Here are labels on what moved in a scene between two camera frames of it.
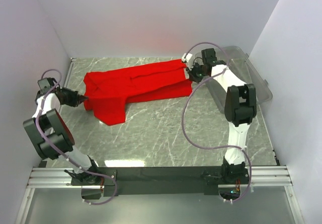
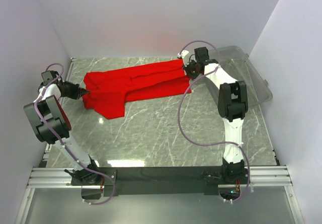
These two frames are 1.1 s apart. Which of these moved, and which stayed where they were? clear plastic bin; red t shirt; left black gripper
Moved: left black gripper
Stayed: red t shirt; clear plastic bin
